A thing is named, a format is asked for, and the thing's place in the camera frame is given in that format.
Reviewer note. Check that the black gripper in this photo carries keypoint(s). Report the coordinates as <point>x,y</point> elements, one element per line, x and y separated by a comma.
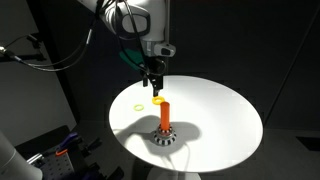
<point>155,66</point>

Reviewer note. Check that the perforated metal breadboard plate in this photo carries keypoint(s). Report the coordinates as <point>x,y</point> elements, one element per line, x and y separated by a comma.
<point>56,166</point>

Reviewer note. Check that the white table pedestal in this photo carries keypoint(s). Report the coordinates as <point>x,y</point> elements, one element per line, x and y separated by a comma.
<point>173,175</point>

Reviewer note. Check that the teal green mount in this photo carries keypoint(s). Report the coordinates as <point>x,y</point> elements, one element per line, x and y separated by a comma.
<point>130,60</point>

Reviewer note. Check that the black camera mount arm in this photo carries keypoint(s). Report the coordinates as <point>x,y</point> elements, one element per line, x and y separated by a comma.
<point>33,40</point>

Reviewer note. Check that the dark spring clamp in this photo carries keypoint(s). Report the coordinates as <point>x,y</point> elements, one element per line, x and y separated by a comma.
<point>66,143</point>

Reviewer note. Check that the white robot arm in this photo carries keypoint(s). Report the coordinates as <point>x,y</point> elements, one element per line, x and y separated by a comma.
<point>146,20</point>

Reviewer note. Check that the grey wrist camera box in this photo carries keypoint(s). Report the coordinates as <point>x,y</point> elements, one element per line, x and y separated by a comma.
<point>165,50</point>

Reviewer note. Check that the white cylindrical robot base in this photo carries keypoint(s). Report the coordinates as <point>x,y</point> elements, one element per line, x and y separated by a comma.
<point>16,160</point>

